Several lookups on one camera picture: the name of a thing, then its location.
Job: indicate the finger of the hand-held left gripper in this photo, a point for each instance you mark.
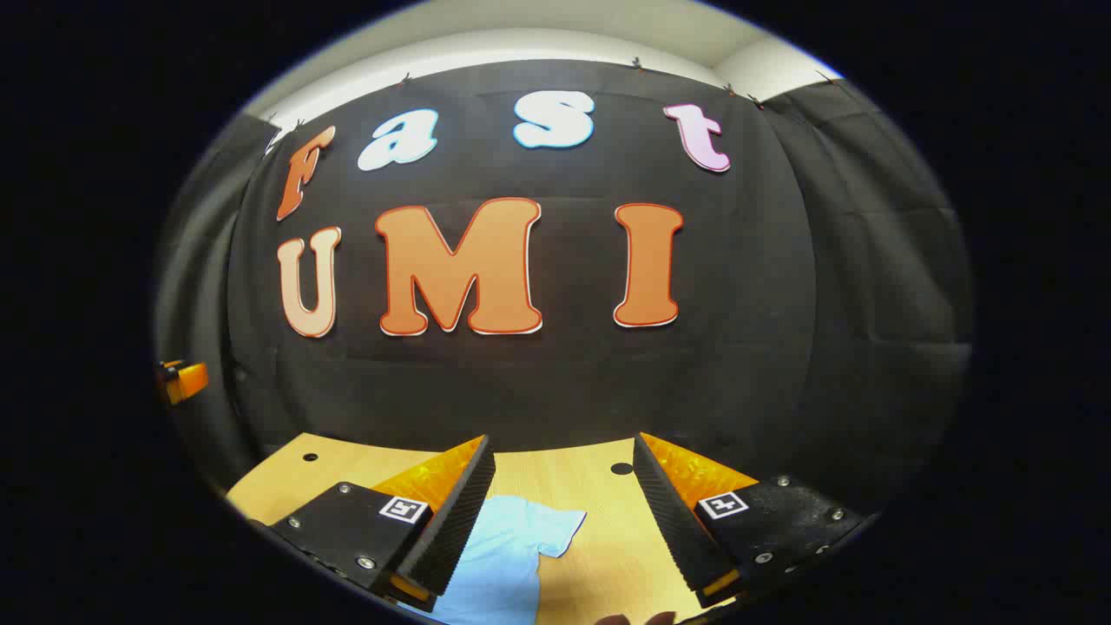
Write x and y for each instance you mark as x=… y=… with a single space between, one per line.
x=187 y=380

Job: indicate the light blue T-shirt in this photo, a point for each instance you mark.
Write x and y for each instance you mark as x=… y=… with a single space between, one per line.
x=499 y=564

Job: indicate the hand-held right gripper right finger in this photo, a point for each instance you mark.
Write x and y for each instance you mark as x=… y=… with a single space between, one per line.
x=668 y=521

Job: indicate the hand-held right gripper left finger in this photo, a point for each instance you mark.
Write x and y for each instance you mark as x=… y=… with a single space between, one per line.
x=460 y=512

